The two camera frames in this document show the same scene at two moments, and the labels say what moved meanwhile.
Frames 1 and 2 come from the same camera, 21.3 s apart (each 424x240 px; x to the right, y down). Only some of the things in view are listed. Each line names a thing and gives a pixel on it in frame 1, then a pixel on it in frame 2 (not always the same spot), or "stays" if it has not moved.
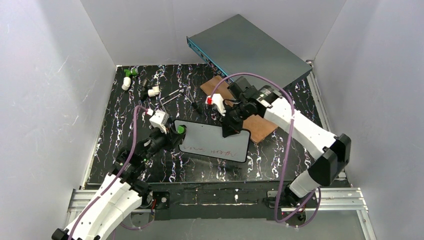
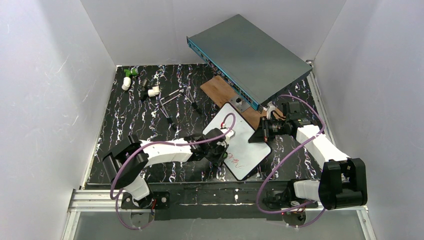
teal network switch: [235, 47] stays
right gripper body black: [230, 118] -> [263, 129]
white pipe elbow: [126, 83] stays
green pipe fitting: [133, 71] stays
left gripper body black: [170, 138] -> [218, 145]
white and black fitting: [145, 92] stays
